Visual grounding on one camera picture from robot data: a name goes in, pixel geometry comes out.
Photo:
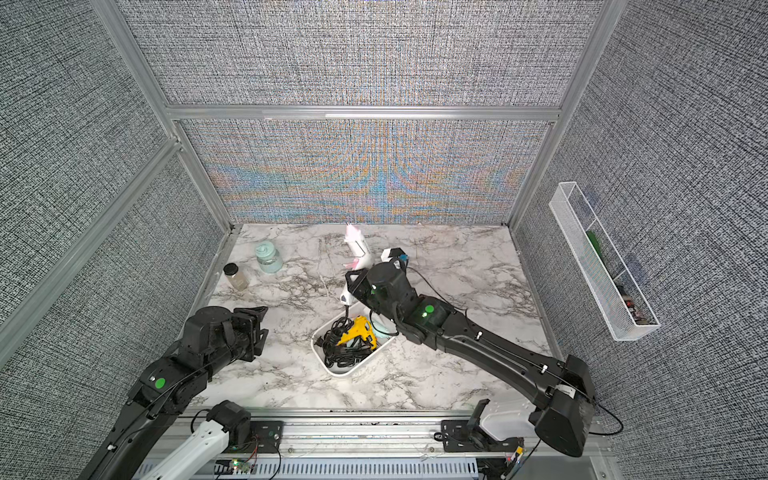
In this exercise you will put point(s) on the mint lid clear jar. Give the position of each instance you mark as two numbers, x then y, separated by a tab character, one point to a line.
268	257

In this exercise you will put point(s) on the white pink glue gun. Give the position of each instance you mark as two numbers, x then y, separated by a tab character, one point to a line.
362	255

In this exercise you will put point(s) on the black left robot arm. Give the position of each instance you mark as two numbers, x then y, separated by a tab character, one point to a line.
161	393

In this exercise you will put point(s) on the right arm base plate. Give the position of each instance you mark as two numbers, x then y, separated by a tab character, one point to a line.
456	437

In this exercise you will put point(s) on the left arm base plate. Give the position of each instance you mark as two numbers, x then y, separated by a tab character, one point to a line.
261	436

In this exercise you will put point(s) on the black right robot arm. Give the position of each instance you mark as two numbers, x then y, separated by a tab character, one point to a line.
561	391

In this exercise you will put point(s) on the green item in basket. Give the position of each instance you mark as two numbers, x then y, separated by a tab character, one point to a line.
594	240

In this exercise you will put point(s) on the white storage box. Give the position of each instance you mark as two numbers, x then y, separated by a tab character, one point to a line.
341	361

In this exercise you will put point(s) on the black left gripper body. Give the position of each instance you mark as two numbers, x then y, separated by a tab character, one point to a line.
245	334

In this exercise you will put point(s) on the black lid small jar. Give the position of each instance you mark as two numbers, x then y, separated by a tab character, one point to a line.
236	276

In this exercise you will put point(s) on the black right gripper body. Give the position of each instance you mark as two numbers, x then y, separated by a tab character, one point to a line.
370	292

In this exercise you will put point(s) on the yellow black glue gun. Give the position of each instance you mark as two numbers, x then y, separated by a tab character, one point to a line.
358	333

